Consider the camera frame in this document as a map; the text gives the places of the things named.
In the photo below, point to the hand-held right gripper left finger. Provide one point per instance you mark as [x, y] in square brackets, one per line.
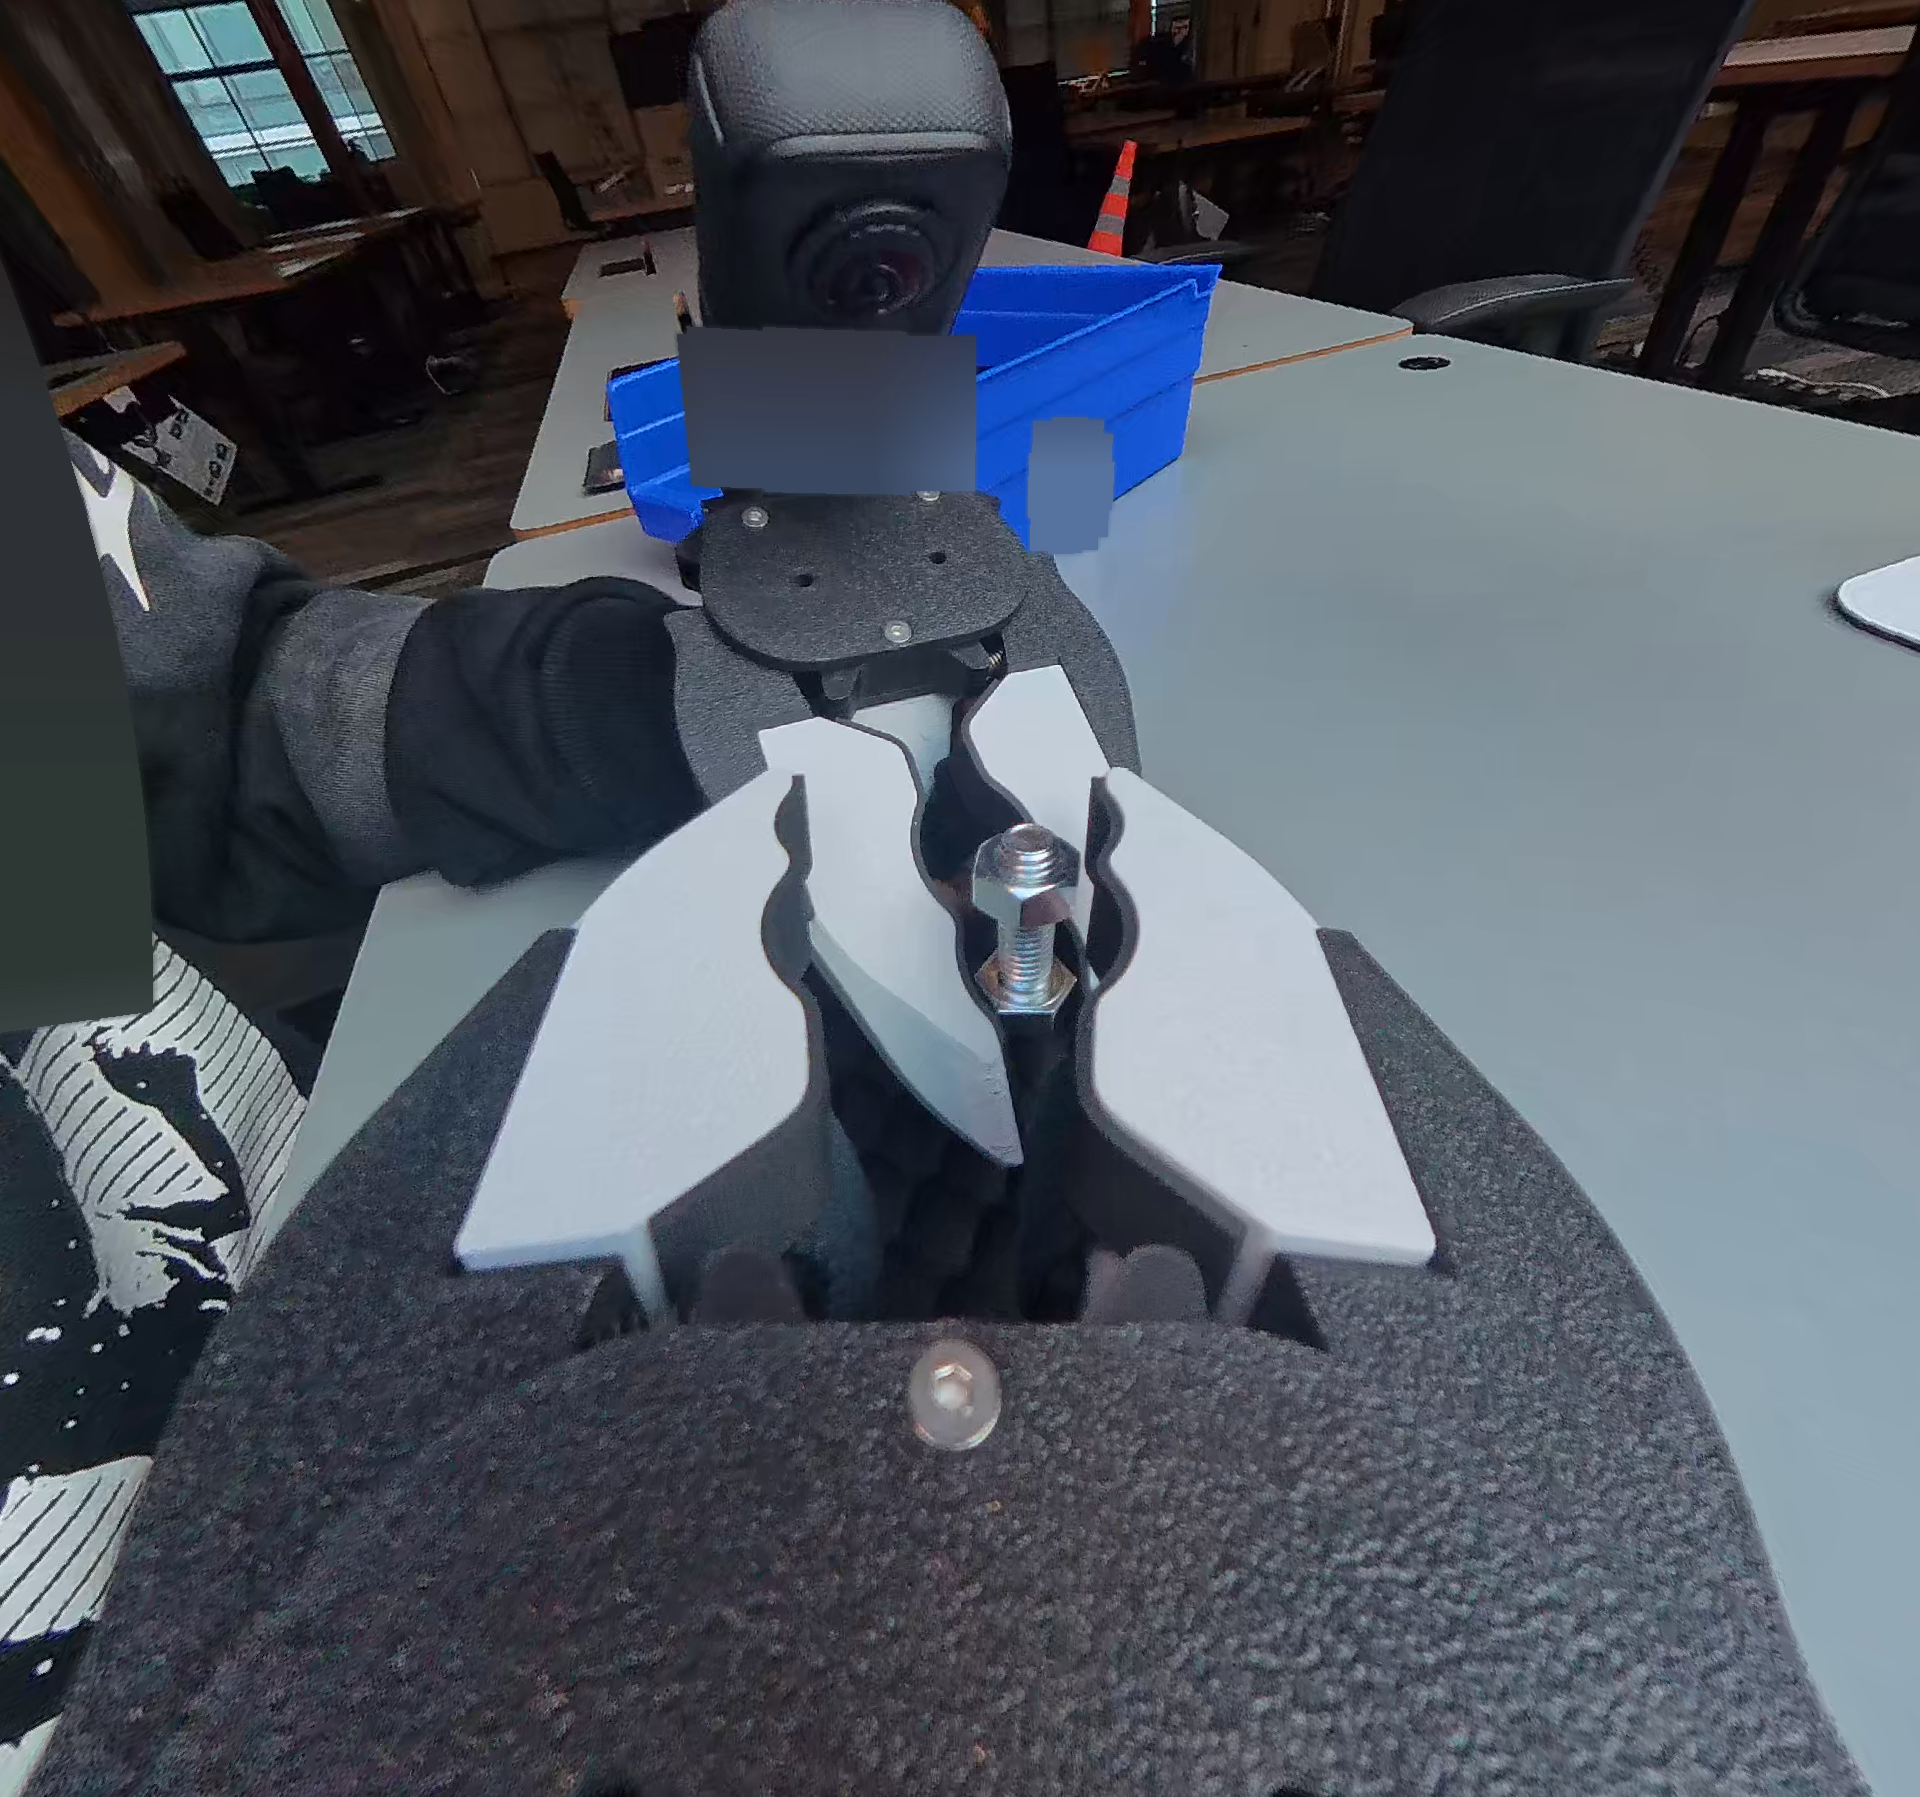
[645, 1047]

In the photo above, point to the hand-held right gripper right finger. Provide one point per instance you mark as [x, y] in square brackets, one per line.
[1260, 1063]

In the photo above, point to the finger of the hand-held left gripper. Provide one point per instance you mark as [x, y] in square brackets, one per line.
[901, 957]
[1036, 739]

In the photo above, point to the silver hex bolt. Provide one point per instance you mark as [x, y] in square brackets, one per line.
[1025, 882]

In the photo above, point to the blue plastic bin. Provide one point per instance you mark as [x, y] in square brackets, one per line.
[1111, 357]

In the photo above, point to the person's left forearm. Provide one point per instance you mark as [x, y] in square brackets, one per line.
[271, 717]

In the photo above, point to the person's left hand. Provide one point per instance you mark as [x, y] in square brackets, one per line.
[541, 731]

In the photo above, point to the orange traffic cone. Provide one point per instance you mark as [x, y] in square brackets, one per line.
[1112, 199]

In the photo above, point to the black white printed clothing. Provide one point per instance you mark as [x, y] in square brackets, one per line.
[136, 1152]

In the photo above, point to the wooden top table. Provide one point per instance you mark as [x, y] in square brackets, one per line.
[271, 270]

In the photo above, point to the black white printed card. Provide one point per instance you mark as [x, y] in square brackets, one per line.
[180, 447]

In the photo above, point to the white monitor stand base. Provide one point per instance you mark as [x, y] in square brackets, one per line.
[1883, 612]

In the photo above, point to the black office chair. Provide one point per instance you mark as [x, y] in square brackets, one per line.
[1545, 103]
[1875, 251]

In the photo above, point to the large paned window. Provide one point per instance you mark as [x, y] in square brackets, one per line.
[225, 71]

